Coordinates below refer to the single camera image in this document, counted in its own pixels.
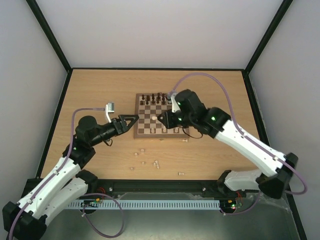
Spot black frame post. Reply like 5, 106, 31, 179
26, 0, 72, 73
244, 0, 293, 75

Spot black frame post left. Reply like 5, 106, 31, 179
26, 0, 72, 73

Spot dark chess pieces row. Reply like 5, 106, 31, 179
136, 92, 172, 106

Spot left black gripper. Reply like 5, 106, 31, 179
90, 114, 140, 147

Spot black aluminium rail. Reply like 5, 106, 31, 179
24, 178, 291, 198

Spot light pieces on board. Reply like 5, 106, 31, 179
149, 127, 184, 135

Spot wooden chessboard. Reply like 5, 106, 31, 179
133, 97, 190, 140

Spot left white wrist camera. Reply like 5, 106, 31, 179
104, 101, 115, 123

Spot black frame post right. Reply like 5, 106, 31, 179
244, 0, 293, 75

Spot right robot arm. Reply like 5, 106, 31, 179
157, 89, 299, 199

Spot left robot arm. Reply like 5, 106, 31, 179
2, 114, 139, 240

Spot light blue cable duct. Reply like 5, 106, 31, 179
66, 199, 220, 211

